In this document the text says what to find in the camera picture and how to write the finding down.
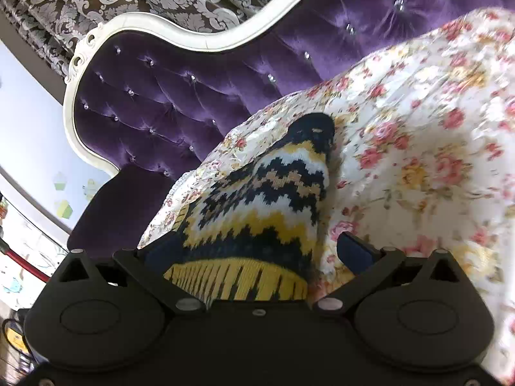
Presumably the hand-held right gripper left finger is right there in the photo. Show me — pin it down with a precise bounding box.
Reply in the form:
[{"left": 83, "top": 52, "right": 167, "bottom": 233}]
[{"left": 52, "top": 235, "right": 204, "bottom": 315}]

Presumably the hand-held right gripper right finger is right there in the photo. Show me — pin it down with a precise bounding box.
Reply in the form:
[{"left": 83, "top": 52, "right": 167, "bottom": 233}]
[{"left": 314, "top": 232, "right": 467, "bottom": 314}]

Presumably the purple tufted headboard white frame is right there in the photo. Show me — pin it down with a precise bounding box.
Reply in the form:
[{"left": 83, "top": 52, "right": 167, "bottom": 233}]
[{"left": 63, "top": 0, "right": 515, "bottom": 259}]

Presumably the red pole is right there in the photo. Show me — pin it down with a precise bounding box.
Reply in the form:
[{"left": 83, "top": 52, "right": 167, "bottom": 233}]
[{"left": 0, "top": 241, "right": 50, "bottom": 284}]

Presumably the floral bedspread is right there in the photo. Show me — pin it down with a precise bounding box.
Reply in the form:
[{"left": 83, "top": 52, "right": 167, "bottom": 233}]
[{"left": 137, "top": 7, "right": 515, "bottom": 372}]

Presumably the yellow object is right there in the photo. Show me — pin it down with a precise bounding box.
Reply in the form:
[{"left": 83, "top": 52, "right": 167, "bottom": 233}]
[{"left": 2, "top": 317, "right": 30, "bottom": 355}]

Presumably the yellow navy patterned knit sock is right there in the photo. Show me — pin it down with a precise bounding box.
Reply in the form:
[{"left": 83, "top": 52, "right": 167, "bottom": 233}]
[{"left": 139, "top": 113, "right": 338, "bottom": 303}]

